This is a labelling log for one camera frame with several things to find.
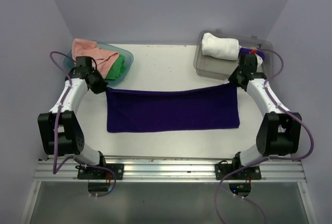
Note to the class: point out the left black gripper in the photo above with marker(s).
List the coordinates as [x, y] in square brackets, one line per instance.
[102, 86]

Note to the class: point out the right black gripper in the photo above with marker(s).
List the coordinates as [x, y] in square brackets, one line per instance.
[233, 80]

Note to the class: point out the dark purple towel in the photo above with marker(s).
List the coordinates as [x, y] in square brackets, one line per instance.
[210, 108]

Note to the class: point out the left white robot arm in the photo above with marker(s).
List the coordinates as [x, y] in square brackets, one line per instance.
[60, 131]

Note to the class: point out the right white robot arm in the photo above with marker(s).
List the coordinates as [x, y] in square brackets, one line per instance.
[279, 133]

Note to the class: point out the rolled purple towel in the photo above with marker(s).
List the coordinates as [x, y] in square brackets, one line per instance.
[248, 51]

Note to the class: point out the pink towel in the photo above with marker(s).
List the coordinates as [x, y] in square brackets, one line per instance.
[104, 58]

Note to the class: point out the grey transparent plastic tray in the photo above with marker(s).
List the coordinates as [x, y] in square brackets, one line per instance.
[208, 66]

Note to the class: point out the green towel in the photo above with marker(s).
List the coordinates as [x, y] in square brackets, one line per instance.
[117, 69]

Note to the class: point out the teal plastic bin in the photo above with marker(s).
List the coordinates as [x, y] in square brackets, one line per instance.
[69, 64]

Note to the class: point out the rolled white towel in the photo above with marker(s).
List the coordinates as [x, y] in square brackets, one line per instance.
[220, 48]

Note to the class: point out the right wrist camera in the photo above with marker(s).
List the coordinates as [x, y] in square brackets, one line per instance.
[248, 62]

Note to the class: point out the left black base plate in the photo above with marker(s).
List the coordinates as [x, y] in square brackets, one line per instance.
[103, 170]

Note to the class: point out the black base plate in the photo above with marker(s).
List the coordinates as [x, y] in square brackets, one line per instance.
[103, 170]
[225, 167]

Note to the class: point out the aluminium mounting rail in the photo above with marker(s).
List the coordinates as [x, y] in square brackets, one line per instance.
[176, 170]

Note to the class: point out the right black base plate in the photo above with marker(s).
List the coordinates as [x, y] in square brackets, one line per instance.
[225, 167]

